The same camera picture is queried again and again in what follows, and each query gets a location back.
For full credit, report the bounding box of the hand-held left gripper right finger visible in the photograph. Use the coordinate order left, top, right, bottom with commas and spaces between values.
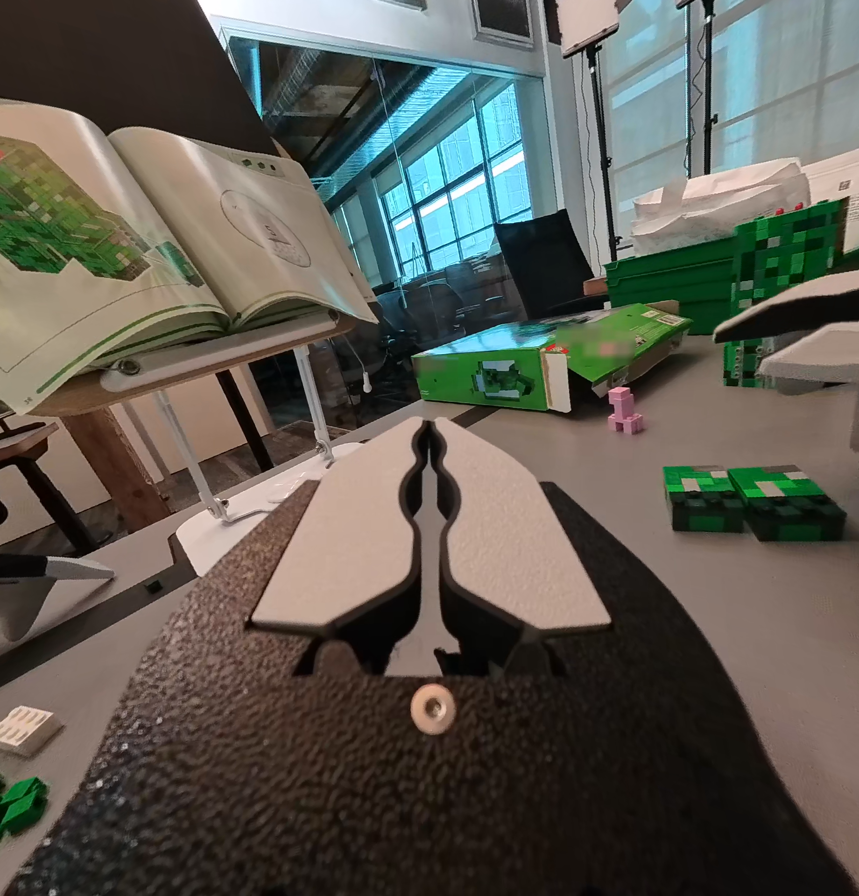
431, 418, 614, 676

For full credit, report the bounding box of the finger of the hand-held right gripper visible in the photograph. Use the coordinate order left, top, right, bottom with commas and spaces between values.
757, 321, 859, 387
713, 268, 859, 345

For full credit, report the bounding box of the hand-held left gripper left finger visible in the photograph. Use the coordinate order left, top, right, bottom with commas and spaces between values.
249, 418, 432, 676

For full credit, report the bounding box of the large green lego figure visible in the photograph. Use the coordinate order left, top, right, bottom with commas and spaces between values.
722, 198, 845, 389

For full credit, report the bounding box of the green lego cube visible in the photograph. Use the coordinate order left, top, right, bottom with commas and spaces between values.
662, 463, 747, 534
727, 463, 848, 543

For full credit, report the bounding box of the pink lego pig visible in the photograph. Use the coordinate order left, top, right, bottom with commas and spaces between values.
606, 386, 648, 435

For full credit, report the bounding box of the green lego box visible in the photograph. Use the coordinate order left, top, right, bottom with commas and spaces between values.
410, 302, 694, 415

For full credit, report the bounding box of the white lego brick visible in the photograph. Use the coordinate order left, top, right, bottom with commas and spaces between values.
0, 706, 64, 758

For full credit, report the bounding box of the lego instruction booklet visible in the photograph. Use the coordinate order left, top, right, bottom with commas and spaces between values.
0, 97, 381, 415

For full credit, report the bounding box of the pile of bright green lego pieces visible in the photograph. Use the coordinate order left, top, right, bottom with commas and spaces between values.
0, 765, 52, 870

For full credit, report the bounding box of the white book stand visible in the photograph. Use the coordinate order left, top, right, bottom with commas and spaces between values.
99, 318, 376, 580

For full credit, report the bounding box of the white plastic bag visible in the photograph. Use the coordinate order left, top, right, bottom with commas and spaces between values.
629, 154, 859, 254

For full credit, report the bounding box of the green plastic crate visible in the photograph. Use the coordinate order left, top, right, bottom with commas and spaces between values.
602, 237, 859, 338

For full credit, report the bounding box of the white framed window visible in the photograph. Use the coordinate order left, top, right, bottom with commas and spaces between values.
601, 0, 859, 211

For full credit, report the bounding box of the black tripod pole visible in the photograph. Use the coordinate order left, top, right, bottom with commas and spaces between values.
682, 0, 719, 177
582, 42, 621, 266

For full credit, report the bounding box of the wooden desk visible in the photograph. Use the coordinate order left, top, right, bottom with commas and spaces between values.
23, 318, 358, 536

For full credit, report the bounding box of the black office chair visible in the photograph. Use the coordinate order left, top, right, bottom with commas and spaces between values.
493, 209, 610, 321

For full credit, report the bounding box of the black and white device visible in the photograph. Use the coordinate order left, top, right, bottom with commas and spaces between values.
0, 552, 117, 667

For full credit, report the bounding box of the large window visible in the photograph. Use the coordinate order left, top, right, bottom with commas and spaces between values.
331, 80, 542, 281

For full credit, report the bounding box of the studio light panel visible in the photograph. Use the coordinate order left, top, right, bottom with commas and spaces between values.
556, 0, 623, 58

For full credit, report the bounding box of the dark brown panel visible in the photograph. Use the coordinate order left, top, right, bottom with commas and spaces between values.
0, 0, 282, 158

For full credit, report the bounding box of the wall vent grille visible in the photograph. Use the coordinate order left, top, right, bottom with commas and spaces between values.
470, 0, 537, 49

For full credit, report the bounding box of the glass partition wall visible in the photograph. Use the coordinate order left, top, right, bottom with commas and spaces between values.
219, 28, 546, 428

